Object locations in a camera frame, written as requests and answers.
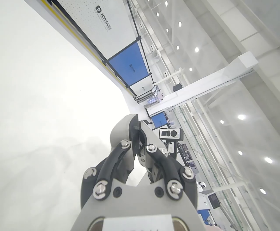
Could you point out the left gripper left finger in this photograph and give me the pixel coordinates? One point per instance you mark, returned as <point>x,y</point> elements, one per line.
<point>121,131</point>

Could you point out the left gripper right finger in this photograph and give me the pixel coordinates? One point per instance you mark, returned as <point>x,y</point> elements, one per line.
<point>166,166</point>

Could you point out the small blue partition panel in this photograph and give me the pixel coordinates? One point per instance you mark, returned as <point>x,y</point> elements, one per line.
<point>159,119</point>

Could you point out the large blue partition panel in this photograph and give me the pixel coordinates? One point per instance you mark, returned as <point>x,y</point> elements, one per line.
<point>131,63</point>

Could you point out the white perforated partition panel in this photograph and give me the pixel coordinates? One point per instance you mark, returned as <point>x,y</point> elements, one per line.
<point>98,28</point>

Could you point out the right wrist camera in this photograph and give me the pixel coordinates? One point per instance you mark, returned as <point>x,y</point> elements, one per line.
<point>170,133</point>

